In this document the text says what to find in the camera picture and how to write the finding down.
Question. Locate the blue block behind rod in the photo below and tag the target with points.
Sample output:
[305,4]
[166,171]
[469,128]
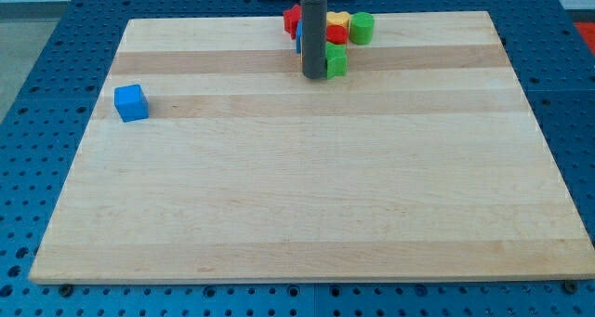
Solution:
[298,36]

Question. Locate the yellow heart block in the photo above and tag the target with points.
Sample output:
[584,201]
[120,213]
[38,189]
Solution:
[341,18]

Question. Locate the green cylinder block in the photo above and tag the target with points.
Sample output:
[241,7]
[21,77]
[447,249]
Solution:
[361,28]

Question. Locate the blue cube block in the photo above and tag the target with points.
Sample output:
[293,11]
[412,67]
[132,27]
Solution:
[130,103]

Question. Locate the wooden board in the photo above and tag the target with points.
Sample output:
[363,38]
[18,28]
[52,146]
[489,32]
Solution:
[423,163]

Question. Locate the red circle block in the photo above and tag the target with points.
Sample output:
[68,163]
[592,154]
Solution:
[337,34]

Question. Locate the red star block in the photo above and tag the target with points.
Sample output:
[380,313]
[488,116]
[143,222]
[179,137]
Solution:
[291,18]

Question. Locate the green star block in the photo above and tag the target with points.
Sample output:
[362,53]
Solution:
[336,60]

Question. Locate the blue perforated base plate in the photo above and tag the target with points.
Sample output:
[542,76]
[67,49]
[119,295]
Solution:
[44,126]

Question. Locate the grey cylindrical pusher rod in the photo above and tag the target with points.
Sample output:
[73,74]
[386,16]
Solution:
[313,38]

